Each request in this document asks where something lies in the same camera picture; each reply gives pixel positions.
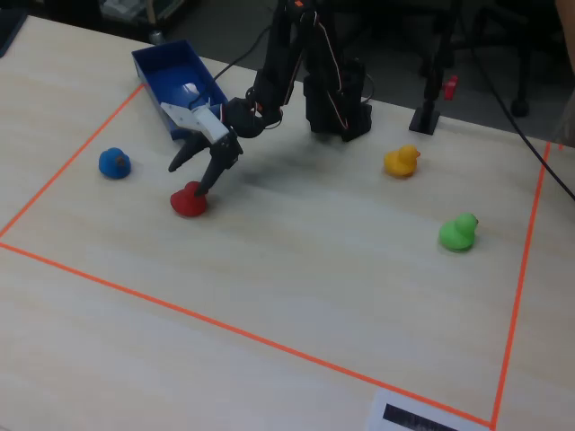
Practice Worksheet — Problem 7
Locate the orange tape strip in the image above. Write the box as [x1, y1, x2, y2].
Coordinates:
[490, 141, 553, 430]
[0, 242, 495, 427]
[0, 84, 146, 239]

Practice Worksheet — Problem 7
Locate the white paper label black bar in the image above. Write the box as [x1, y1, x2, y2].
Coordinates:
[366, 388, 493, 431]

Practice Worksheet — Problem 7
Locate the green rubber duck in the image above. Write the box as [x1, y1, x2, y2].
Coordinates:
[438, 212, 480, 253]

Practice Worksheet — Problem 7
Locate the long black cable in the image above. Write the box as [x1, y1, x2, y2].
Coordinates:
[466, 44, 575, 201]

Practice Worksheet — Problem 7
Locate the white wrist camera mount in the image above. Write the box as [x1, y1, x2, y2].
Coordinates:
[160, 101, 231, 145]

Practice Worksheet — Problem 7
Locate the black camera cable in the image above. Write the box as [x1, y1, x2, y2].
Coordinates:
[188, 24, 275, 111]

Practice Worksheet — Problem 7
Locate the blue rubber duck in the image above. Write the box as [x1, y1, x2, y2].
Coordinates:
[98, 146, 132, 180]

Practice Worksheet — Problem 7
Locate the yellow rubber duck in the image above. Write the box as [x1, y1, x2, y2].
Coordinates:
[383, 144, 422, 180]

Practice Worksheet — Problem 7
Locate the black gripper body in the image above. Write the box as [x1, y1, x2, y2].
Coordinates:
[222, 97, 265, 139]

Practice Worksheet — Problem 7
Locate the black office chair base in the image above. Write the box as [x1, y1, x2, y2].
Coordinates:
[466, 0, 540, 119]

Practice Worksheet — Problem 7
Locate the blue plastic box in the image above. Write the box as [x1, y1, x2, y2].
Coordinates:
[130, 39, 231, 141]

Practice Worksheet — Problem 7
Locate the white red servo wire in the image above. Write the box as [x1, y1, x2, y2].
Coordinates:
[309, 11, 352, 134]

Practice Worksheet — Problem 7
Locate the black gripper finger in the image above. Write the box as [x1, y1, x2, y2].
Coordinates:
[194, 129, 244, 198]
[168, 131, 208, 173]

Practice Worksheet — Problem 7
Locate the cluttered storage shelf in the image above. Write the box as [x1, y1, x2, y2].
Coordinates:
[89, 0, 199, 28]

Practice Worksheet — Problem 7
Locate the black camera stand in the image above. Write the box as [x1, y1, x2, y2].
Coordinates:
[407, 0, 464, 136]

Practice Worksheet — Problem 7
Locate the red rubber duck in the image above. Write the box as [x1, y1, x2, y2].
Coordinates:
[169, 180, 209, 219]

